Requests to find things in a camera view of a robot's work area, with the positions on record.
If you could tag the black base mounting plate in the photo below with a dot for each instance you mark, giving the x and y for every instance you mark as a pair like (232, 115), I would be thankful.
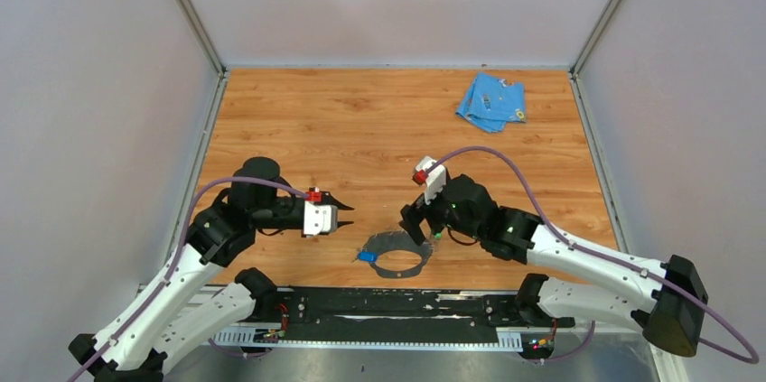
(384, 316)

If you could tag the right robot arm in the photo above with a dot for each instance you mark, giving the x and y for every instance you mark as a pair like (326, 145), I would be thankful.
(662, 300)

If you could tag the key with blue tag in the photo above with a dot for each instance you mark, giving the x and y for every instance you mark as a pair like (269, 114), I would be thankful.
(367, 257)

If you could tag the folded blue cloth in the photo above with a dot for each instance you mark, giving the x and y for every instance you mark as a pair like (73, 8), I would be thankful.
(491, 102)

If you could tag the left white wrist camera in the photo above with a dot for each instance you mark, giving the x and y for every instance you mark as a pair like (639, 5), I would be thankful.
(319, 219)

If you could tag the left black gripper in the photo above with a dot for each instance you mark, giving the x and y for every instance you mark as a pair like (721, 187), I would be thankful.
(330, 200)

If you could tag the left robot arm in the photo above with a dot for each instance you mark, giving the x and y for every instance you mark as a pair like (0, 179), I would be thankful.
(149, 338)

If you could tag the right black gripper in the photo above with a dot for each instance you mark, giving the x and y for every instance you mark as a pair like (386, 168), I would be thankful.
(411, 217)

